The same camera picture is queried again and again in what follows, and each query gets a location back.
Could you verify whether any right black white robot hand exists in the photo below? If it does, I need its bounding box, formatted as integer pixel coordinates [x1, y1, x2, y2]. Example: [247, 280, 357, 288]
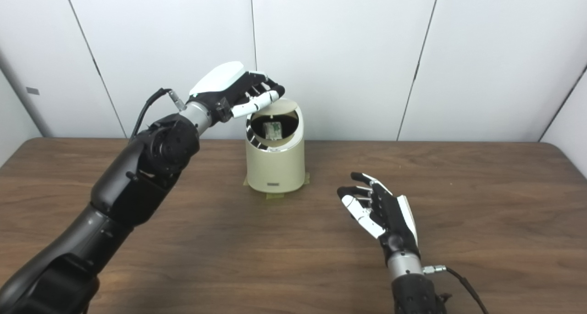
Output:
[337, 172, 420, 259]

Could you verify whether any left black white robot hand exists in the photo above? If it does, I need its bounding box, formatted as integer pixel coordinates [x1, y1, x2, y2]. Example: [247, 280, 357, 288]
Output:
[188, 61, 285, 122]

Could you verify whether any green white milk carton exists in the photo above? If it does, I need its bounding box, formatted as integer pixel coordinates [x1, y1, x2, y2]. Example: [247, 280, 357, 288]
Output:
[262, 120, 283, 141]

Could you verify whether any cream round bin lid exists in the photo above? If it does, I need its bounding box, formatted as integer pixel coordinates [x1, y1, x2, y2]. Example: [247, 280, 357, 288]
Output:
[251, 99, 299, 148]

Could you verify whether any cream-colored round bin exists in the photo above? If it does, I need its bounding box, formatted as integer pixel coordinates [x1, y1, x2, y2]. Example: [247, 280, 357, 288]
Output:
[245, 99, 306, 194]

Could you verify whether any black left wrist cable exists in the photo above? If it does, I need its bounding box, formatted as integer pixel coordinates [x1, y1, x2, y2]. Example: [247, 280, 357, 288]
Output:
[129, 88, 187, 141]

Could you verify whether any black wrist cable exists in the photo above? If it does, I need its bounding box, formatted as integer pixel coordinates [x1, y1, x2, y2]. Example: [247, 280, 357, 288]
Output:
[129, 88, 187, 141]
[421, 264, 489, 314]

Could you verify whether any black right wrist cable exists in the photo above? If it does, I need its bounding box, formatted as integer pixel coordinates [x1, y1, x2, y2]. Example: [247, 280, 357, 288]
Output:
[421, 264, 489, 314]

